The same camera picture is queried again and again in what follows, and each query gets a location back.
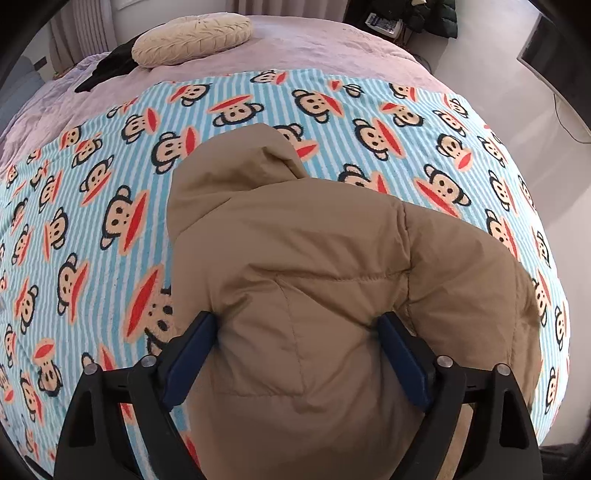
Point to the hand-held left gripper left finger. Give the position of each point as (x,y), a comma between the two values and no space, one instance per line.
(189,355)

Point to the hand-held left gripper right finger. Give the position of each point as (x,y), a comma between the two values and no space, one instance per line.
(406,360)

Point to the tan hooded puffer jacket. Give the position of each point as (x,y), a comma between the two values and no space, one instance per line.
(323,277)

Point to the striped monkey print blanket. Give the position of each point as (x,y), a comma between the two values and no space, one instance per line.
(115,138)

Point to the black cloth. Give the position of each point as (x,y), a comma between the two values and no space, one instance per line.
(106,69)

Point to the round cream cushion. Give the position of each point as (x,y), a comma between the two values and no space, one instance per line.
(194,39)

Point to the blue-grey chair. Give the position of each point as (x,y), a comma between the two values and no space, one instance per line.
(23,74)

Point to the bed with lilac sheet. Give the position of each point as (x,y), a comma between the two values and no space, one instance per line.
(300,46)

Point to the black television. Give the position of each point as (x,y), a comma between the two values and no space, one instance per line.
(554,60)

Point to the white box with blue label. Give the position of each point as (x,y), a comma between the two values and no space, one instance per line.
(383,22)

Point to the grey-lilac curtain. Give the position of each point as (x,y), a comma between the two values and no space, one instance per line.
(69,37)
(286,7)

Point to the black puffer jacket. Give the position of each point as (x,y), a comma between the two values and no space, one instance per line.
(438,21)

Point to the black garment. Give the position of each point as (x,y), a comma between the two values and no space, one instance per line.
(383,5)

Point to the dark wall socket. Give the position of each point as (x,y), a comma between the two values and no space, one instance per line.
(41,62)

